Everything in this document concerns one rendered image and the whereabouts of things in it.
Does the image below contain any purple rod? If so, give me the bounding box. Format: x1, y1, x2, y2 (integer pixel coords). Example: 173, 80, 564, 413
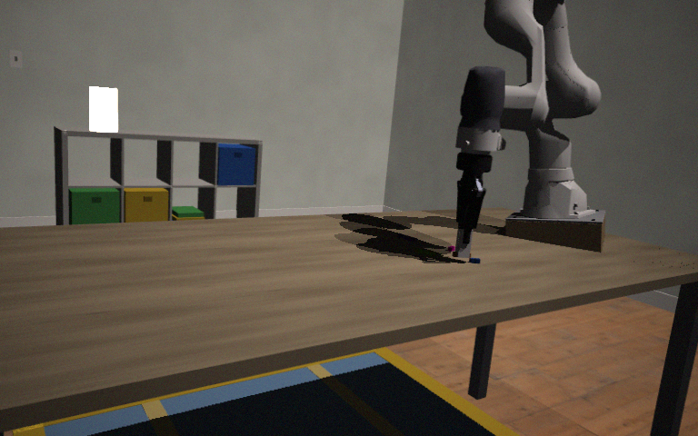
397, 233, 417, 243

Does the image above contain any lime green rod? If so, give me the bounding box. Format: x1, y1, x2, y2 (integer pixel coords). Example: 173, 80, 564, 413
415, 248, 436, 257

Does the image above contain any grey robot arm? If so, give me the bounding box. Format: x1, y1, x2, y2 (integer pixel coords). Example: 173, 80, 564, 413
455, 0, 601, 219

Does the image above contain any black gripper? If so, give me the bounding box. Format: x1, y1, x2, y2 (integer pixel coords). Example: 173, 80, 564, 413
455, 153, 493, 258

